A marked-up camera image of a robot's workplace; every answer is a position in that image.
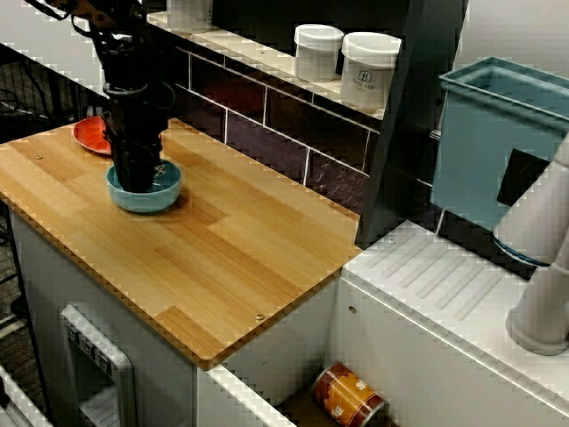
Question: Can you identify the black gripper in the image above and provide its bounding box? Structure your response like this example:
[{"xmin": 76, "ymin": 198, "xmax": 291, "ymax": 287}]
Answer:
[{"xmin": 101, "ymin": 82, "xmax": 170, "ymax": 194}]

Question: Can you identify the light blue bowl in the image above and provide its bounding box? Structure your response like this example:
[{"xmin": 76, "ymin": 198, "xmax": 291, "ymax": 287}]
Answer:
[{"xmin": 105, "ymin": 160, "xmax": 183, "ymax": 214}]

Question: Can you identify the red plate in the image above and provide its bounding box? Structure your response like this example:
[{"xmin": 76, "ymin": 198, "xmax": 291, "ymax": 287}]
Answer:
[{"xmin": 72, "ymin": 116, "xmax": 115, "ymax": 157}]

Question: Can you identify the white container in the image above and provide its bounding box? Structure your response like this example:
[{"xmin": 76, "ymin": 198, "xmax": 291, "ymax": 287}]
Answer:
[{"xmin": 166, "ymin": 0, "xmax": 214, "ymax": 32}]

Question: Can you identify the cream shelf ledge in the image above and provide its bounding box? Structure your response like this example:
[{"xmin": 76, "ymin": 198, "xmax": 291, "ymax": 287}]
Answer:
[{"xmin": 146, "ymin": 11, "xmax": 388, "ymax": 122}]

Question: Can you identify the plain white jar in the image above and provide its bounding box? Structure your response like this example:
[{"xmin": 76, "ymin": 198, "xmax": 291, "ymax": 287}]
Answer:
[{"xmin": 293, "ymin": 24, "xmax": 345, "ymax": 83}]

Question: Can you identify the white jar with print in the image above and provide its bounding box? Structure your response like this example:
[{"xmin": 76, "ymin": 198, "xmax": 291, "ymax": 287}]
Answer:
[{"xmin": 340, "ymin": 31, "xmax": 402, "ymax": 110}]

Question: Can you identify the dark grey cabinet panel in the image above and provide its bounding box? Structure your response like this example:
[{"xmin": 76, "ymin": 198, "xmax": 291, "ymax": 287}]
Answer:
[{"xmin": 355, "ymin": 0, "xmax": 470, "ymax": 250}]

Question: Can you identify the orange food can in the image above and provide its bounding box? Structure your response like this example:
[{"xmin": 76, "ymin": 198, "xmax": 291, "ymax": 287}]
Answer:
[{"xmin": 309, "ymin": 362, "xmax": 386, "ymax": 427}]

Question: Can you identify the white sink unit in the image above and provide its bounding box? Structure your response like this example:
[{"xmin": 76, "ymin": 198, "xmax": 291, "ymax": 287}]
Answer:
[{"xmin": 197, "ymin": 220, "xmax": 569, "ymax": 427}]

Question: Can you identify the teal plastic box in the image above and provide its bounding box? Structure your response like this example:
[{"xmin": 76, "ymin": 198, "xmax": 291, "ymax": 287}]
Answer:
[{"xmin": 430, "ymin": 56, "xmax": 569, "ymax": 281}]

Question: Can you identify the grey toy faucet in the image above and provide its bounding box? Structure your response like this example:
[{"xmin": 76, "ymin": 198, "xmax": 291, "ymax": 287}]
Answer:
[{"xmin": 492, "ymin": 131, "xmax": 569, "ymax": 356}]

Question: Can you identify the black wire mesh rack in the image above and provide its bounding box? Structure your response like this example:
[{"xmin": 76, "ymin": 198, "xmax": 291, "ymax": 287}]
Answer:
[{"xmin": 0, "ymin": 44, "xmax": 108, "ymax": 134}]

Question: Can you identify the silver aluminium frame rail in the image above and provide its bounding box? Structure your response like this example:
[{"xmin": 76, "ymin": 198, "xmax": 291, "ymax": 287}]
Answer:
[{"xmin": 0, "ymin": 364, "xmax": 52, "ymax": 427}]

